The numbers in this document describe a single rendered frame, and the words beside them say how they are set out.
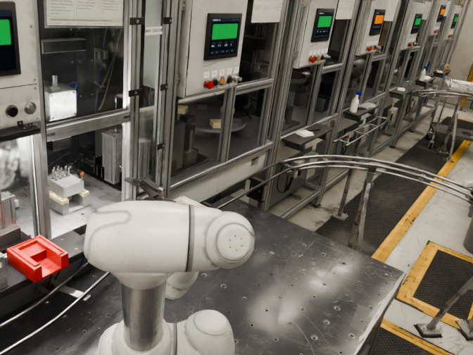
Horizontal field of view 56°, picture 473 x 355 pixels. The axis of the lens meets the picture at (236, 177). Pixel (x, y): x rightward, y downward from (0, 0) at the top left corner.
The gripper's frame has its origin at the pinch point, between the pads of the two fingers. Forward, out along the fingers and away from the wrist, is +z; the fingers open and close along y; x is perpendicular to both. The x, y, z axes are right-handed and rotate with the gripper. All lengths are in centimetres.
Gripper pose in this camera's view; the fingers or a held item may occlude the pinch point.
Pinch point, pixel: (131, 191)
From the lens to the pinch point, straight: 163.1
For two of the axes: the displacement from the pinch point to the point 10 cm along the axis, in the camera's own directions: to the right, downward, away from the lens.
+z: -8.1, -3.3, 4.8
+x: -5.7, 2.8, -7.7
